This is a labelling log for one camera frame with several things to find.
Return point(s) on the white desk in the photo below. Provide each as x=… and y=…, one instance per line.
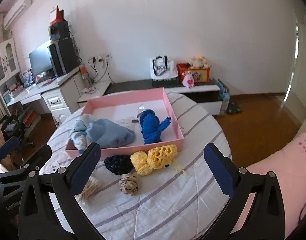
x=65, y=92

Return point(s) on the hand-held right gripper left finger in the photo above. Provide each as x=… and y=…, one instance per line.
x=84, y=166

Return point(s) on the white tote bag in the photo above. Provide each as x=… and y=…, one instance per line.
x=165, y=68

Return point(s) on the pink cardboard box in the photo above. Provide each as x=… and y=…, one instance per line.
x=153, y=100

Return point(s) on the stack of magazines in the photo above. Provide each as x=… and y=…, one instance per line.
x=13, y=93

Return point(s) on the white air conditioner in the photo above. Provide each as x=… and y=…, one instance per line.
x=16, y=11

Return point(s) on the dark floor mat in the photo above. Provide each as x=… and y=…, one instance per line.
x=235, y=108

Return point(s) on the round table with striped cloth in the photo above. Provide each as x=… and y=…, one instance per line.
x=168, y=205

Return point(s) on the cotton swab bundle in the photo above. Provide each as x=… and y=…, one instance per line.
x=91, y=188

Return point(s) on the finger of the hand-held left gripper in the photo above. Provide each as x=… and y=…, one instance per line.
x=38, y=156
x=6, y=147

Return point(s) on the white door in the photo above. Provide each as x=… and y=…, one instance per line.
x=301, y=80

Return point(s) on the small patterned pouch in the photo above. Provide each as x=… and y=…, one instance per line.
x=89, y=90

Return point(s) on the orange and white container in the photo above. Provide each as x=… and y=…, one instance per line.
x=84, y=72

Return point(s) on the pink plush toy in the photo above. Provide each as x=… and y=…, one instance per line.
x=188, y=80

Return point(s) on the white plush toy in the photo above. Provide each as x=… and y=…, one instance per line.
x=198, y=62

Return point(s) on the yellow knitted piece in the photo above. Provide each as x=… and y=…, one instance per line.
x=155, y=158

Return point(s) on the pink printed quilt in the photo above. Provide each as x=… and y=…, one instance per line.
x=280, y=160

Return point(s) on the printed baby cloth with ribbon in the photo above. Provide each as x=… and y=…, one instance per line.
x=78, y=135

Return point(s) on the blue and white box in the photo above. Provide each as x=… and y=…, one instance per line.
x=27, y=77

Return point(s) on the white plug adapter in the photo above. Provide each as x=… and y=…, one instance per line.
x=102, y=63

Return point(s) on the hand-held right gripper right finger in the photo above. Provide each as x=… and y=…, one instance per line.
x=218, y=167

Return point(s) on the pink papers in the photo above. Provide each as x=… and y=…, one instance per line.
x=46, y=82

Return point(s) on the black speaker box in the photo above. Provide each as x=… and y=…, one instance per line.
x=60, y=31

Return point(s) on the red storage box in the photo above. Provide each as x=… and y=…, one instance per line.
x=201, y=76

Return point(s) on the white glass-door cabinet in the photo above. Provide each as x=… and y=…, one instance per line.
x=5, y=60

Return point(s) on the black office chair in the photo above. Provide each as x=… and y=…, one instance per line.
x=14, y=135

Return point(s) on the white wall socket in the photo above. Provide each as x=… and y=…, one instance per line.
x=101, y=55
x=108, y=54
x=93, y=57

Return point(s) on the light blue fleece cloth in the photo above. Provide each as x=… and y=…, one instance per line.
x=110, y=133

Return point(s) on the tan knitted flower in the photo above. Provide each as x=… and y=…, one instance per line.
x=129, y=185

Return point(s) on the black computer monitor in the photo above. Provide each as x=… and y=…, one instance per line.
x=40, y=58

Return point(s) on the orange red book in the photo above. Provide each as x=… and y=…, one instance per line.
x=30, y=118

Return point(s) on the red and white box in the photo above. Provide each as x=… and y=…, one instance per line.
x=56, y=16

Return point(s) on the navy knitted piece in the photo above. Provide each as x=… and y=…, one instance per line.
x=118, y=165

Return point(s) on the royal blue knitted piece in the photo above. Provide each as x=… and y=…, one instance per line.
x=149, y=127

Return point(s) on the black computer tower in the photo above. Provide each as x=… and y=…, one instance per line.
x=64, y=56

